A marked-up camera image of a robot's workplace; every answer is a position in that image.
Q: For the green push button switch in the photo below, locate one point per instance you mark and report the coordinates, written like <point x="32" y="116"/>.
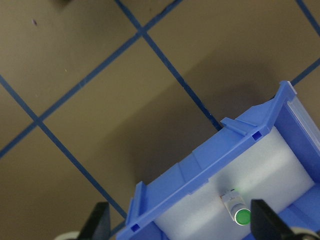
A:
<point x="241" y="215"/>

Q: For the blue plastic storage bin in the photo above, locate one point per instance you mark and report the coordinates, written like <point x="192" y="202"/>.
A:
<point x="200" y="160"/>

